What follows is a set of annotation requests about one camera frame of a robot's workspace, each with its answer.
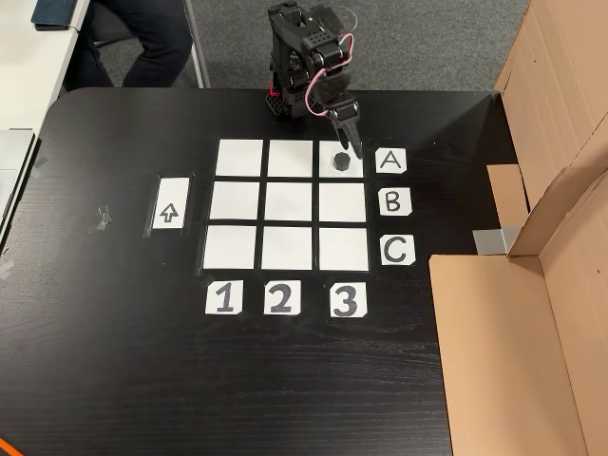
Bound number 3 paper sheet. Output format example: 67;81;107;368
330;282;369;318

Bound letter C paper sheet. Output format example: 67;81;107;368
379;236;417;267

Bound brown cardboard panel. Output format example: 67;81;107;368
428;165;608;456
486;0;608;229

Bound crumpled clear tape piece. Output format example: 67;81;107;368
87;204;114;234

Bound letter B paper sheet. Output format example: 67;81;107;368
378;187;413;217

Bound letter A paper sheet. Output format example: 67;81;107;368
375;147;408;175

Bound white desk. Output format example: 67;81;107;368
0;0;91;137

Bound number 1 paper sheet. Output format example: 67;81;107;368
204;279;244;315

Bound white square paper sheet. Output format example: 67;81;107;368
260;226;314;271
202;225;257;270
267;139;314;178
318;182;367;222
216;139;264;177
264;181;314;222
318;227;371;272
318;140;365;179
209;181;261;221

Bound dark blue notebook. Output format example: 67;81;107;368
30;0;80;32

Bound number 2 paper sheet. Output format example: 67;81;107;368
263;279;302;315

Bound white arrow paper sheet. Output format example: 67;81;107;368
151;177;190;231

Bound grey tape strip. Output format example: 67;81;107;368
473;226;522;256

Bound white red servo cable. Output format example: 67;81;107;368
303;32;357;118

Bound person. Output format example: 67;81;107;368
64;0;194;91

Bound black floor tape patch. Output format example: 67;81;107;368
306;4;344;33

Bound grey metal leg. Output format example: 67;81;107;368
183;0;212;89

